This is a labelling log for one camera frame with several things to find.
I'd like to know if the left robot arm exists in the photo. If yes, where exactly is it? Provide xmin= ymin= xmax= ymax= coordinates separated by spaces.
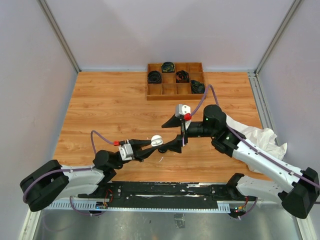
xmin=20 ymin=135 xmax=168 ymax=212

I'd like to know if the white charging case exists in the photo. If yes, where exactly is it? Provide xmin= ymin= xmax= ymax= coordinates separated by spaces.
xmin=150 ymin=135 xmax=164 ymax=147

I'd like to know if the crumpled white cloth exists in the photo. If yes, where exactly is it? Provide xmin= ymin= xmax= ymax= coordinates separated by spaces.
xmin=226 ymin=115 xmax=288 ymax=161

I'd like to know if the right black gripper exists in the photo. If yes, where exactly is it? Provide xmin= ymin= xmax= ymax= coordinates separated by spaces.
xmin=160 ymin=113 xmax=216 ymax=153

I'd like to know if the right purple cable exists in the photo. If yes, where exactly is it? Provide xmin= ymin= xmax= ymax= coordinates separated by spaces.
xmin=183 ymin=84 xmax=320 ymax=221

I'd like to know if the green coiled strap top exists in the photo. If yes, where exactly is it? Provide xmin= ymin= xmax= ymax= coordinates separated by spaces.
xmin=160 ymin=61 xmax=176 ymax=74

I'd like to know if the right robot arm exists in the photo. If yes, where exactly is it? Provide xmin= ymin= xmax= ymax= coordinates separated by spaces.
xmin=162 ymin=104 xmax=320 ymax=219

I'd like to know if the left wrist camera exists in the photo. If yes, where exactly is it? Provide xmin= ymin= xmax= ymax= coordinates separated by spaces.
xmin=118 ymin=143 xmax=135 ymax=161

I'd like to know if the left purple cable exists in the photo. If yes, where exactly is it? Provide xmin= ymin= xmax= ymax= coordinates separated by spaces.
xmin=22 ymin=129 xmax=120 ymax=217

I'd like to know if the black orange coiled strap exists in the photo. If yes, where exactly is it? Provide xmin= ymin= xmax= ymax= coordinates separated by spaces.
xmin=175 ymin=69 xmax=190 ymax=84

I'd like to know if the purple cable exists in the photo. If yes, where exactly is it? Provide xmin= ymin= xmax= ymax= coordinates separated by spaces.
xmin=22 ymin=129 xmax=120 ymax=217
xmin=183 ymin=84 xmax=320 ymax=221

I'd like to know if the wooden compartment tray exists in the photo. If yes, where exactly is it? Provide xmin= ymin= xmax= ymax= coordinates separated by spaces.
xmin=146 ymin=61 xmax=206 ymax=101

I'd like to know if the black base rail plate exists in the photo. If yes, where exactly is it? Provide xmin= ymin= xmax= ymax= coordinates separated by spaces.
xmin=77 ymin=180 xmax=258 ymax=209

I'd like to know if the black coiled strap left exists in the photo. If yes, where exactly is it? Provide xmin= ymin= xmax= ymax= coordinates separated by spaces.
xmin=147 ymin=70 xmax=163 ymax=85

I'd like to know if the dark green coiled strap right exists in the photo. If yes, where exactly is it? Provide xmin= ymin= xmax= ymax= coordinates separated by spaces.
xmin=190 ymin=79 xmax=206 ymax=95

